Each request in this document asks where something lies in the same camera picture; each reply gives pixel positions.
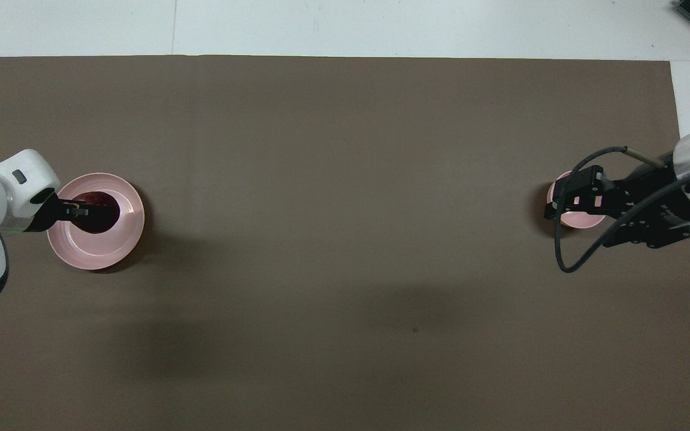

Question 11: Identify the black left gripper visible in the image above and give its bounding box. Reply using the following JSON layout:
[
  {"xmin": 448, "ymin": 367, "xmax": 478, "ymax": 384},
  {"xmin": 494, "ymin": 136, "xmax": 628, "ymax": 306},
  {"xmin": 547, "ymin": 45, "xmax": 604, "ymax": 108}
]
[{"xmin": 25, "ymin": 189, "xmax": 117, "ymax": 233}]

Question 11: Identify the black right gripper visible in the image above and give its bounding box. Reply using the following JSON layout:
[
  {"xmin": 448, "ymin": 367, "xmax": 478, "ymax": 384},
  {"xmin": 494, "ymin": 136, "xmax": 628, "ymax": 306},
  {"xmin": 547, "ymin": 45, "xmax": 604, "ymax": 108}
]
[{"xmin": 544, "ymin": 157, "xmax": 690, "ymax": 249}]

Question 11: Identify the dark red apple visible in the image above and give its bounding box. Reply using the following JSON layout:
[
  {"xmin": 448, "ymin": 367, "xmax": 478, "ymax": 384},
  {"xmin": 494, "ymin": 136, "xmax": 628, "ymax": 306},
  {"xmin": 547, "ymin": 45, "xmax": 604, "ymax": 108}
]
[{"xmin": 74, "ymin": 192, "xmax": 122, "ymax": 235}]

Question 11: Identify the pink bowl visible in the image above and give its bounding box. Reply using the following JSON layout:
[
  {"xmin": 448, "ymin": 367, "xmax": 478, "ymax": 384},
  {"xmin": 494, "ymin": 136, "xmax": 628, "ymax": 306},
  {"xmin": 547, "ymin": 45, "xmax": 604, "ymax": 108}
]
[{"xmin": 547, "ymin": 171, "xmax": 609, "ymax": 229}]

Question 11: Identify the pink plate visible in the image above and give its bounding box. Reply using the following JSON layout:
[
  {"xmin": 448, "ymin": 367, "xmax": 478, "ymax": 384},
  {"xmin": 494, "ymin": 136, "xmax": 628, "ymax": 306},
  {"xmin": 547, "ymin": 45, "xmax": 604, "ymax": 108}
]
[{"xmin": 46, "ymin": 172, "xmax": 146, "ymax": 271}]

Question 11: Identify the brown table mat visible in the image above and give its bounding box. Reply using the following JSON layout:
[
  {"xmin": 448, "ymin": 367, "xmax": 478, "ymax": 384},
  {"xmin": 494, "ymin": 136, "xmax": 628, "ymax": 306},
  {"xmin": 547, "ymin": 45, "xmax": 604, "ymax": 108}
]
[{"xmin": 0, "ymin": 55, "xmax": 690, "ymax": 431}]

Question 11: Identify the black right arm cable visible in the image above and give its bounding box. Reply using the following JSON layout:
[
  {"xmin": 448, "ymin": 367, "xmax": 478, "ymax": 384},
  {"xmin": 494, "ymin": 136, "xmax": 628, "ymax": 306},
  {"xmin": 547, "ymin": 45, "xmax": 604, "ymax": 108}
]
[{"xmin": 553, "ymin": 145, "xmax": 690, "ymax": 274}]

